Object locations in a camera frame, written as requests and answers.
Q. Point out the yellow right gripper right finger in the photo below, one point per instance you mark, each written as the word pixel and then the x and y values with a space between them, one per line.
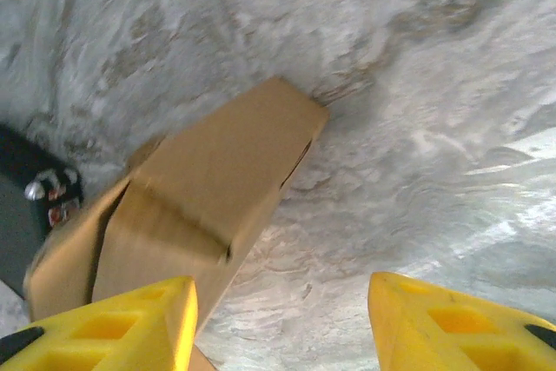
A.
pixel 404 323

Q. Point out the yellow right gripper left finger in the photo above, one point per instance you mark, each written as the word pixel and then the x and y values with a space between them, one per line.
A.
pixel 165 332

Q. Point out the brown cardboard box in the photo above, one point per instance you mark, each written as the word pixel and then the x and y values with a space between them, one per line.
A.
pixel 226 162

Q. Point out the black hard case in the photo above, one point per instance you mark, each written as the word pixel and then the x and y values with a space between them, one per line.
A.
pixel 17 232

